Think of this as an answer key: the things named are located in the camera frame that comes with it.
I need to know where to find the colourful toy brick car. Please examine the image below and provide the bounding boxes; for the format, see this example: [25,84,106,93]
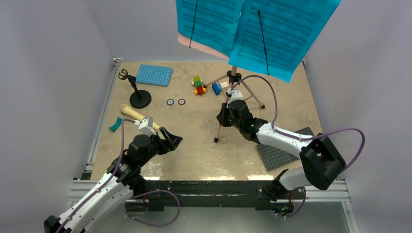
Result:
[191,76,206,96]

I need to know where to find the grey brick baseplate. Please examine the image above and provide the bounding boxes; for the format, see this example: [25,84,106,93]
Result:
[256,123,314,171]

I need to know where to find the round marker sticker right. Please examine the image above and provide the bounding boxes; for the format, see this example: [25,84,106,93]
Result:
[178,99,186,105]

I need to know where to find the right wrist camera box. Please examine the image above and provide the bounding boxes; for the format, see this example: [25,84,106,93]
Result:
[226,89,243,104]

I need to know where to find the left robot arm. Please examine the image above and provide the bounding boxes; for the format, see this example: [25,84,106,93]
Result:
[43,127,183,233]

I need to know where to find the beige toy microphone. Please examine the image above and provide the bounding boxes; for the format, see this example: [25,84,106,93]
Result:
[120,104,160,131]

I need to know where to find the aluminium frame rail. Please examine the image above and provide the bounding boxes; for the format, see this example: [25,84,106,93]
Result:
[70,57,123,194]

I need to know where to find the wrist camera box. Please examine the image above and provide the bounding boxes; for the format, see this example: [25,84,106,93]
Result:
[226,89,243,104]
[134,116,156,136]

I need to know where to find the pink music stand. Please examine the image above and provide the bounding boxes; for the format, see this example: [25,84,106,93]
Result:
[177,34,266,143]

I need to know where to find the light blue brick baseplate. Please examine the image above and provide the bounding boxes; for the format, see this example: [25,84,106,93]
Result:
[136,64,173,87]

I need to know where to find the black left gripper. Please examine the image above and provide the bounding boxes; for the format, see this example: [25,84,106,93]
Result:
[138,127,182,166]

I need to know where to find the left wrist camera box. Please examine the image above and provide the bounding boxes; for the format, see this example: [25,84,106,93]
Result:
[134,116,156,136]

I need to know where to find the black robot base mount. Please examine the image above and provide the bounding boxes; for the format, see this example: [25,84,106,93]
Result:
[132,180,304,213]

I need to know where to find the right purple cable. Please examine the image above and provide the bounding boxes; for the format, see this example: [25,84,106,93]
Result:
[229,75,366,172]

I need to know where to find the teal curved block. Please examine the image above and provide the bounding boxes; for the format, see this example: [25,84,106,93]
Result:
[108,117,123,133]

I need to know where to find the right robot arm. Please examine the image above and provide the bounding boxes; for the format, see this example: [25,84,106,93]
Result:
[217,100,346,198]

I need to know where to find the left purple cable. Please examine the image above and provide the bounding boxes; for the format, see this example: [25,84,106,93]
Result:
[54,118,142,233]

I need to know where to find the blue and white brick stack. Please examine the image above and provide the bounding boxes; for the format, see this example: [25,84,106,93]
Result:
[212,82,229,96]

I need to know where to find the blue sheet music page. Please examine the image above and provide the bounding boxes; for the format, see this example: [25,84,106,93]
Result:
[229,0,340,83]
[175,0,243,57]

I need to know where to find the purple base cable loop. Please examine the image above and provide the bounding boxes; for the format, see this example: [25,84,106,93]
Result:
[124,189,181,227]

